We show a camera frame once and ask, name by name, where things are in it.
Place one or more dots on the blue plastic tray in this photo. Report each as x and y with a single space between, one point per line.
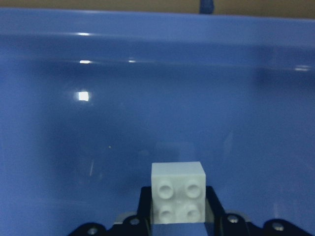
90 99

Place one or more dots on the white block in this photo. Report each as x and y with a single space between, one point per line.
178 192

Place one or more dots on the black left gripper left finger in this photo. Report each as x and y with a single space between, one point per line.
138 224

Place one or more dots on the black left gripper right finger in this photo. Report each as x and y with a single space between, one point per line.
218 222

